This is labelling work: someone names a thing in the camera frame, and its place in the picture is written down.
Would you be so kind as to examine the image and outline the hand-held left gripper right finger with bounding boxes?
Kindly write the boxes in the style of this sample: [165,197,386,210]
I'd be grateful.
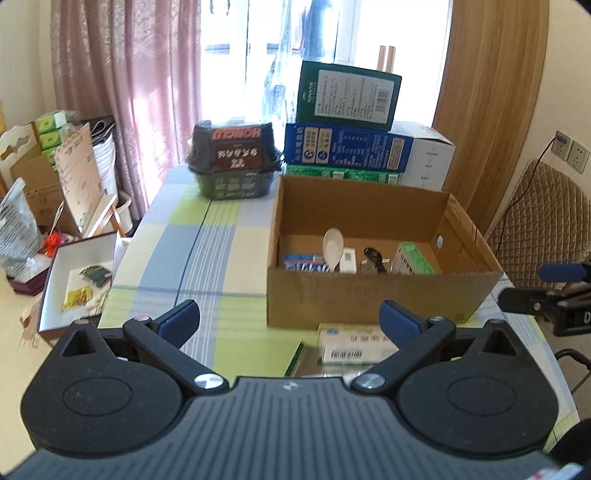
[350,299,528,396]

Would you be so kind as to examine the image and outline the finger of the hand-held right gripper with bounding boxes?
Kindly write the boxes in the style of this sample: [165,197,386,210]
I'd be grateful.
[497,287,562,318]
[539,262,591,284]

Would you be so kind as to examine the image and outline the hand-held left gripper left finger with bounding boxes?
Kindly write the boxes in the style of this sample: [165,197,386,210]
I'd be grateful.
[60,299,229,396]

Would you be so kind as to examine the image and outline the brown cardboard box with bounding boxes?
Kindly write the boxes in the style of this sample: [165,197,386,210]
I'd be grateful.
[266,174,504,330]

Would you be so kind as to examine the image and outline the silver white medicine box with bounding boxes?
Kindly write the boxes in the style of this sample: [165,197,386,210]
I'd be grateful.
[317,322,403,366]

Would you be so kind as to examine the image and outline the silver foil pouch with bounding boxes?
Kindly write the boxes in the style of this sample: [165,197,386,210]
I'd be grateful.
[287,340,385,380]

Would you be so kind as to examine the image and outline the white plastic spoon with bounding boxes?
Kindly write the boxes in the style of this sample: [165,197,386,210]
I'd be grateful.
[322,228,345,273]

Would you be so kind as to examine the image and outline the white medicine box green print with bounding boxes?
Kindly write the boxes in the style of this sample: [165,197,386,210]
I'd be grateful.
[282,252,331,273]

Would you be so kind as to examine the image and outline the checked cloth covered desktop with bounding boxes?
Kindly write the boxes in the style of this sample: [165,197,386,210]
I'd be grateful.
[97,165,581,456]

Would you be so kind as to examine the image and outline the brown quilted chair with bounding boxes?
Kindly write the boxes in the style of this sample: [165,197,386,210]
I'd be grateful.
[484,159,591,278]

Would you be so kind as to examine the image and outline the dark green packet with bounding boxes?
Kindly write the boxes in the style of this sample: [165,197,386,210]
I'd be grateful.
[78,265,114,290]

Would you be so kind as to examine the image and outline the yellow packet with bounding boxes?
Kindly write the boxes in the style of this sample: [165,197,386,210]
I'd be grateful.
[61,285,92,311]

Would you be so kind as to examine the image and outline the white bin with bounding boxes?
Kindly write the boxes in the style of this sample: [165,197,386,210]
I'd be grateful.
[113,191,135,237]

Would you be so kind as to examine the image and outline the open white gift box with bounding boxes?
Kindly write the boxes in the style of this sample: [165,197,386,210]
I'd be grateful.
[35,230,119,335]

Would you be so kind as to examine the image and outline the dark green instant noodle bowl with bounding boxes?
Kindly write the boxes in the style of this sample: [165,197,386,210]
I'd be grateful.
[196,168,278,202]

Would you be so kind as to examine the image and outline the purple box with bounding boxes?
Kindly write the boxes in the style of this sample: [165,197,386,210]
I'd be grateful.
[6,272,47,297]

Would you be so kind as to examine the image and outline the white carton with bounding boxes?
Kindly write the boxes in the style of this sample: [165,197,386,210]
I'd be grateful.
[403,122,457,193]

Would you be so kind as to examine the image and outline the light green carton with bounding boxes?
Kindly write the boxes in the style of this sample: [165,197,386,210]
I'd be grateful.
[282,163,407,186]

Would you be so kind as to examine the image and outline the printed white paper board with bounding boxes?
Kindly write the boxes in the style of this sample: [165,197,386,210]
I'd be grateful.
[54,122,119,237]

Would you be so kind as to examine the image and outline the black instant noodle bowl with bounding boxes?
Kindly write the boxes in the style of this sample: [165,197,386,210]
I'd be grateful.
[187,120,283,174]

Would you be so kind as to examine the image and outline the blue carton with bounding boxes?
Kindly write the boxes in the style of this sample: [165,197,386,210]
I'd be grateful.
[283,122,414,174]

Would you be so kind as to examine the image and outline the stack of black white bags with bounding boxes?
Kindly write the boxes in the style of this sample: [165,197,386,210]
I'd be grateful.
[89,115,119,195]

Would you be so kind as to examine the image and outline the clear plastic bag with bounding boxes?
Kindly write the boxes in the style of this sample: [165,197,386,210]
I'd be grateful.
[0,177,40,278]

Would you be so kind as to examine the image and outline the plain brown storage carton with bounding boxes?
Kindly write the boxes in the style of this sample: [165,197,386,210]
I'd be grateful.
[11,156,66,228]

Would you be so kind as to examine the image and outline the stack of green tissue packs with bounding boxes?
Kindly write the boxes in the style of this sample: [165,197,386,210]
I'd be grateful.
[35,110,79,163]

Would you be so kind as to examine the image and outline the dark green carton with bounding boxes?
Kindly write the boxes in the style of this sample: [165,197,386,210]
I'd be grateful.
[295,59,403,132]

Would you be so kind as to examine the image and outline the white carved chair back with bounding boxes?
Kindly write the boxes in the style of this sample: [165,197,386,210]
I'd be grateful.
[0,122,40,182]

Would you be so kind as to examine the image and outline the pink curtain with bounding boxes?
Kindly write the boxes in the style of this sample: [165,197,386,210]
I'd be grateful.
[48,0,204,223]

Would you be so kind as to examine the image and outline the hanging light blue clothes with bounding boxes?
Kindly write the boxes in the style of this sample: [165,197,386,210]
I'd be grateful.
[265,0,339,126]

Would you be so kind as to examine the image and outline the black chair frame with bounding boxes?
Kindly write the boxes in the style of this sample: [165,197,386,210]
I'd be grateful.
[553,348,591,394]

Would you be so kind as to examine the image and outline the black charger cable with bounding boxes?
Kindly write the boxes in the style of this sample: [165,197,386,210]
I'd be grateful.
[501,137,558,232]

